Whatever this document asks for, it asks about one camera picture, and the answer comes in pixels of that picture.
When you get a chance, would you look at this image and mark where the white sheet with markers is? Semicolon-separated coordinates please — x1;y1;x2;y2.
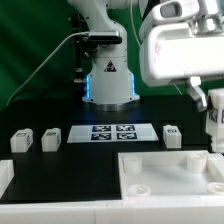
67;123;158;143

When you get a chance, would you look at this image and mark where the white left wall fixture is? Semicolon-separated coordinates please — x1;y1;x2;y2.
0;160;14;198

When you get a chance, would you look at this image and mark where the white cable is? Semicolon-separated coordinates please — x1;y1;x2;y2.
6;31;90;107

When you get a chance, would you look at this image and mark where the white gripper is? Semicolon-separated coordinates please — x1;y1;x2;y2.
139;22;224;112

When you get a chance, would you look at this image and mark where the white square tabletop part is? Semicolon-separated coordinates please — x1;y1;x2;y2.
118;150;224;200

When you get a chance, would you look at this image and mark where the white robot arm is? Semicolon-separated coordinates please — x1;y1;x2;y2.
67;0;224;111

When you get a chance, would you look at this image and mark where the black cable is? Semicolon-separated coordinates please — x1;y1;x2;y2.
6;85;84;108

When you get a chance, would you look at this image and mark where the black camera stand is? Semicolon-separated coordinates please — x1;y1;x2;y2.
69;13;93;98

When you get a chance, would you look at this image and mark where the white front wall fixture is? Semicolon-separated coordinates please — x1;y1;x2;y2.
0;196;224;224

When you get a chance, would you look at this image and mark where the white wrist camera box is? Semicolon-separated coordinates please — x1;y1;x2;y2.
138;0;201;41

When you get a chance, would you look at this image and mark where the white wall fixture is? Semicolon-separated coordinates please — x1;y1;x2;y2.
0;196;224;224
0;160;14;198

